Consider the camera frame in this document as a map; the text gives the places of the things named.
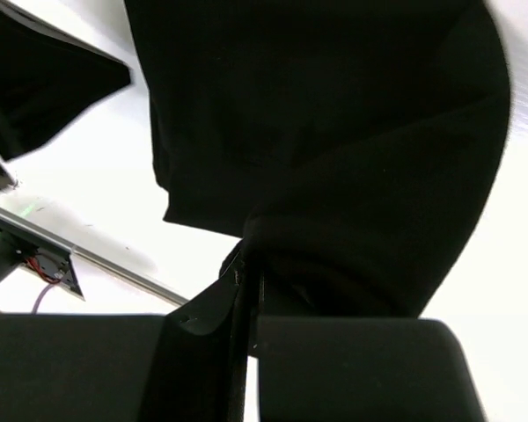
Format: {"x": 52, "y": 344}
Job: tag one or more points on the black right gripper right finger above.
{"x": 323, "y": 368}

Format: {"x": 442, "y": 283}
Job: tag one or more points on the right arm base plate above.
{"x": 20, "y": 247}

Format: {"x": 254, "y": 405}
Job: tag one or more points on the black skirt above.
{"x": 350, "y": 145}

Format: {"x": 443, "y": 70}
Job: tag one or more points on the aluminium table frame rail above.
{"x": 92, "y": 259}

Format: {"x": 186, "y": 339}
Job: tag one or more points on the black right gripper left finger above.
{"x": 189, "y": 365}

